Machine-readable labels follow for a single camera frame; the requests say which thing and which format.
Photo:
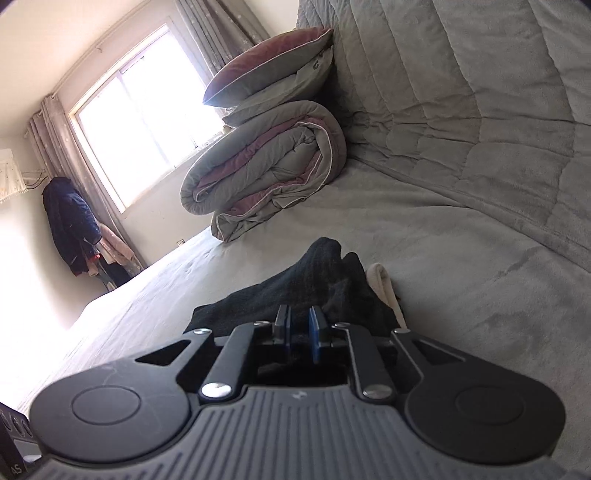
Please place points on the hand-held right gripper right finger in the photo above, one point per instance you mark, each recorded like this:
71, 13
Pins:
316, 338

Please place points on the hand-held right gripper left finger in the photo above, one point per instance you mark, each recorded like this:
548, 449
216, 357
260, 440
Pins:
287, 333

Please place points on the black t-shirt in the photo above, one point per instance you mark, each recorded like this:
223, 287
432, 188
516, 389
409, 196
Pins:
304, 281

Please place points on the folded beige and black garment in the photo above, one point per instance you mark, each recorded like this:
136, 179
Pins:
383, 286

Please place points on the bed with grey sheet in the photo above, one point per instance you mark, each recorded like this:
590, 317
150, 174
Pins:
438, 286

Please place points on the folded grey pink comforter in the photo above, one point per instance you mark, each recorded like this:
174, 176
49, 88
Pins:
268, 170

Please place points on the pink hanging garment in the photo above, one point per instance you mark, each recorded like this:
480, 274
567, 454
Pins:
115, 247

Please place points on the dark blue hanging jacket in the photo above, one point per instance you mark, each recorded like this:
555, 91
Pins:
69, 221

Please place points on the window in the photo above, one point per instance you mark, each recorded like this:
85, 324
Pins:
143, 115

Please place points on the grey pink pillow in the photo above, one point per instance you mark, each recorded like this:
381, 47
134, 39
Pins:
272, 69

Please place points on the grey patterned curtain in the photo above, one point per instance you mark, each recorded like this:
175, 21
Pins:
69, 152
217, 32

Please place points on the grey quilted bed cover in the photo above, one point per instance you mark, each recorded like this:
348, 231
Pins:
461, 92

